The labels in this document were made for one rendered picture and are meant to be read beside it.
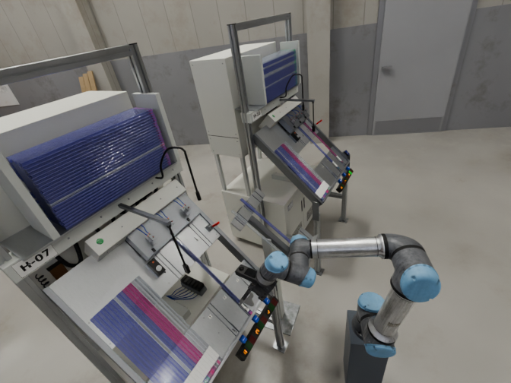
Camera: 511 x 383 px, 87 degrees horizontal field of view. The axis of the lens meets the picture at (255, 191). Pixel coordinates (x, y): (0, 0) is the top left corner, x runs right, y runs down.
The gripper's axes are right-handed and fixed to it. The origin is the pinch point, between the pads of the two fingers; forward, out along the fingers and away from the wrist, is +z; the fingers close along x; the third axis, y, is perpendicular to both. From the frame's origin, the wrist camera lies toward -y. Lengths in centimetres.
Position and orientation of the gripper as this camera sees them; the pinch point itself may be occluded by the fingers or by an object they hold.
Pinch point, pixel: (247, 291)
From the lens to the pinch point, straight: 129.3
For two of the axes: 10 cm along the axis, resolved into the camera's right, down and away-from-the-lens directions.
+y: 8.0, 5.7, -1.7
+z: -2.9, 6.3, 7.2
